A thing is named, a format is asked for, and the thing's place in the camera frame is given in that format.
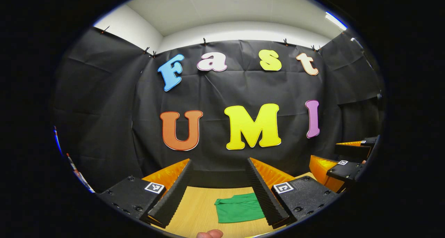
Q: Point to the green T-shirt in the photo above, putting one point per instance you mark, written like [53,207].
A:
[238,208]

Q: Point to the narrow ceiling light strip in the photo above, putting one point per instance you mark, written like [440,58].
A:
[335,20]

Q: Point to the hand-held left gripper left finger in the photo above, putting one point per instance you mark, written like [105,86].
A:
[174,196]

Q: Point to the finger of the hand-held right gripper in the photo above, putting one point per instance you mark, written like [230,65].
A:
[347,170]
[351,151]

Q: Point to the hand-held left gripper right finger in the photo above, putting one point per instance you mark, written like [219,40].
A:
[266,196]

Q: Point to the white wall fixture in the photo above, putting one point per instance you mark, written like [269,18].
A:
[356,43]

